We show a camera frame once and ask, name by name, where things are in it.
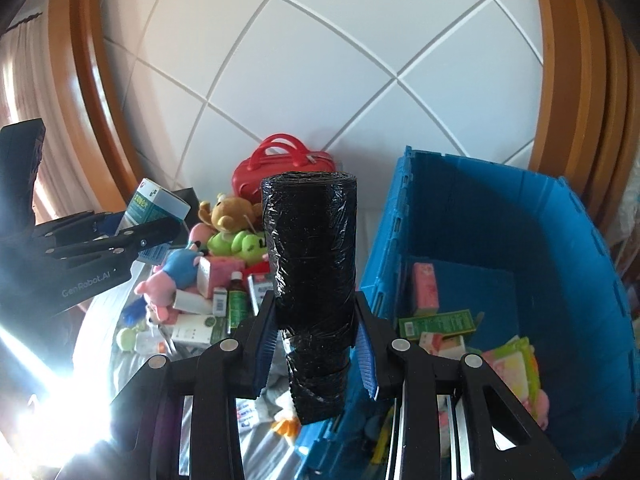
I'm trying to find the green pink wet wipes pack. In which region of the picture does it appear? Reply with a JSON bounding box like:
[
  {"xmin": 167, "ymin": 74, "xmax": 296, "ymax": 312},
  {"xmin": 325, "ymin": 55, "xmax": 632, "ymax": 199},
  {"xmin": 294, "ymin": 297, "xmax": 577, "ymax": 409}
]
[{"xmin": 482, "ymin": 336, "xmax": 540, "ymax": 408}]

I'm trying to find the black garbage bag roll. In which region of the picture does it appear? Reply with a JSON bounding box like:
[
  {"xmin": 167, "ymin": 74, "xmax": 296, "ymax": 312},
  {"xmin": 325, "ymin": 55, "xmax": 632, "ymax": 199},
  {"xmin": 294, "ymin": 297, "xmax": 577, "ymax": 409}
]
[{"xmin": 262, "ymin": 171, "xmax": 357, "ymax": 425}]

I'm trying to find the blue feather toy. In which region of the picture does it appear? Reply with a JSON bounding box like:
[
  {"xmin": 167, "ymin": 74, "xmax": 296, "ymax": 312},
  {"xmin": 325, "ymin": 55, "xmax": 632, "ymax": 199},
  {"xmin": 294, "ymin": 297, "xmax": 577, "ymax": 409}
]
[{"xmin": 120, "ymin": 297, "xmax": 146, "ymax": 327}]

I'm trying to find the green frog plush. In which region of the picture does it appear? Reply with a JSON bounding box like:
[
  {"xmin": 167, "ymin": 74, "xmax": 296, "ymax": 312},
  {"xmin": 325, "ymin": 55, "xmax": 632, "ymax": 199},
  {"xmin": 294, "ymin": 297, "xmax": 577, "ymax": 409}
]
[{"xmin": 207, "ymin": 230, "xmax": 268, "ymax": 266}]

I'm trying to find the black gift bag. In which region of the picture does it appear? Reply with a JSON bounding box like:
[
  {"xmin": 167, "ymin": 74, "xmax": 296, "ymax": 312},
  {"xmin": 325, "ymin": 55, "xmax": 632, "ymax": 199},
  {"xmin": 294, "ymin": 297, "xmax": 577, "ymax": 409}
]
[{"xmin": 172, "ymin": 188, "xmax": 200, "ymax": 223}]

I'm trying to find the white cardboard tube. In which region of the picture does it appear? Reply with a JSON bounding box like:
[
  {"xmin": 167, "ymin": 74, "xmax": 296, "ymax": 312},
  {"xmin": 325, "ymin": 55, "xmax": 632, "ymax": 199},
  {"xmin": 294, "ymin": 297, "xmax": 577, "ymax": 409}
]
[{"xmin": 172, "ymin": 289, "xmax": 213, "ymax": 315}]

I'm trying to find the white alcohol wipes packet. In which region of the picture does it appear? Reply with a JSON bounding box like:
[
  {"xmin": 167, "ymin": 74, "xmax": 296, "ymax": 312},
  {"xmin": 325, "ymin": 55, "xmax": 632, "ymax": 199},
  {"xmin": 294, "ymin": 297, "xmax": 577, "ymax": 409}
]
[{"xmin": 235, "ymin": 398, "xmax": 273, "ymax": 434}]

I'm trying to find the white duck plush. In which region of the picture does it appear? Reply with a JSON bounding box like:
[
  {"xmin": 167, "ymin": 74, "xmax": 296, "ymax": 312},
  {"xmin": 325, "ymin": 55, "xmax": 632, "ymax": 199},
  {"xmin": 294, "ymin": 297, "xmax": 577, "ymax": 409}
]
[{"xmin": 271, "ymin": 391, "xmax": 302, "ymax": 445}]

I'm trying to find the blue plastic crate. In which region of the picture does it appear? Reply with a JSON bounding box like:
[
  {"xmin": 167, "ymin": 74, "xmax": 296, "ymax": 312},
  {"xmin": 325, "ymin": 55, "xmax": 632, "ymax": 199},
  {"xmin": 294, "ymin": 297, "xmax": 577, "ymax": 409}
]
[{"xmin": 294, "ymin": 145, "xmax": 633, "ymax": 480}]

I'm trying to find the pink silver tissue box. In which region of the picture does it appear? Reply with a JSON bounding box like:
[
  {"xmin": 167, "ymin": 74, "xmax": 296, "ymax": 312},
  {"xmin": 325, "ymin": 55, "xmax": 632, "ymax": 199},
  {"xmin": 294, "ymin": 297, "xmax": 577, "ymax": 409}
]
[{"xmin": 196, "ymin": 256, "xmax": 245, "ymax": 299}]

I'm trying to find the brown bear plush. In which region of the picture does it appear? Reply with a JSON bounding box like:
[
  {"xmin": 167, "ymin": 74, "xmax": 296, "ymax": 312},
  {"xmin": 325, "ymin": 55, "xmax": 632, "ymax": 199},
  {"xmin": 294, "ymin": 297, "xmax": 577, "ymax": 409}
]
[{"xmin": 198, "ymin": 193, "xmax": 262, "ymax": 234}]

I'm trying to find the red toy suitcase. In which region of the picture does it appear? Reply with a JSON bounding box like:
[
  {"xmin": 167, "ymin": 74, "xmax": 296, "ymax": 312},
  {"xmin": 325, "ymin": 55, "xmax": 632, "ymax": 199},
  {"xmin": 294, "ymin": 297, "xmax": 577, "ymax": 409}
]
[{"xmin": 231, "ymin": 132, "xmax": 336, "ymax": 203}]

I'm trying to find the dark brown medicine bottle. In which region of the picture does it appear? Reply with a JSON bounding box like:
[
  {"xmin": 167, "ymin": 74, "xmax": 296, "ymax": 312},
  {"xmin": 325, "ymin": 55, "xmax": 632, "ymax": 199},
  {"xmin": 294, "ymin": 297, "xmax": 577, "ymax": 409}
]
[{"xmin": 228, "ymin": 271, "xmax": 250, "ymax": 333}]

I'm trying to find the pink pig plush blue shirt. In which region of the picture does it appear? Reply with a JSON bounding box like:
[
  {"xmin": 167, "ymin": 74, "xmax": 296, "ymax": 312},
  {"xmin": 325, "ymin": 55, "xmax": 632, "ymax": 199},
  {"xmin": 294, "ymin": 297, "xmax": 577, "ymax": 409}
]
[{"xmin": 134, "ymin": 223, "xmax": 214, "ymax": 325}]

